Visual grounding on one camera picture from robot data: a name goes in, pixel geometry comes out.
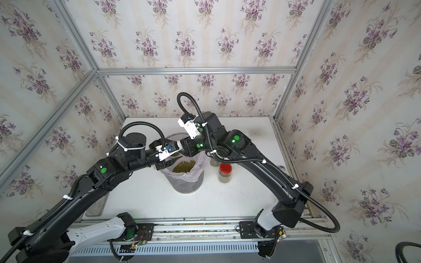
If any green mung beans pile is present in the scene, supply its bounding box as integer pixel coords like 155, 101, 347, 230
172, 160, 196, 173

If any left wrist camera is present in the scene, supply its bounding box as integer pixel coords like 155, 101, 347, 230
155, 141, 183, 161

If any green lid bean jar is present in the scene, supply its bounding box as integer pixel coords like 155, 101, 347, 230
210, 159, 220, 167

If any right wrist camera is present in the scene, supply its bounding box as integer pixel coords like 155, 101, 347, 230
178, 118, 201, 140

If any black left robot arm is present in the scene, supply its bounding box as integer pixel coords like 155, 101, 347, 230
1, 121, 182, 263

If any red lid bean jar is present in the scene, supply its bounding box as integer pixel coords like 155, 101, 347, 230
218, 163, 232, 184

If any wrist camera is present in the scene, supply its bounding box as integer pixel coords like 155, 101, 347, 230
155, 141, 183, 161
178, 118, 201, 140

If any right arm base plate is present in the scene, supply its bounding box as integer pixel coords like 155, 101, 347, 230
235, 221, 284, 239

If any mesh bin with pink bag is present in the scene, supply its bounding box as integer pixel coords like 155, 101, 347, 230
160, 152, 209, 194

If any white slotted cable duct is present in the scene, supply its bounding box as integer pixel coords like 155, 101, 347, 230
70, 242, 260, 257

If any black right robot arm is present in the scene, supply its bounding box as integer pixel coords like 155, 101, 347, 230
177, 92, 341, 238

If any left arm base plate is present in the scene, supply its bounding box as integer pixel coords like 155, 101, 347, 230
128, 223, 155, 247

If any white lid bean jar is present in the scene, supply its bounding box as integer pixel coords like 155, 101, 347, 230
170, 152, 180, 158

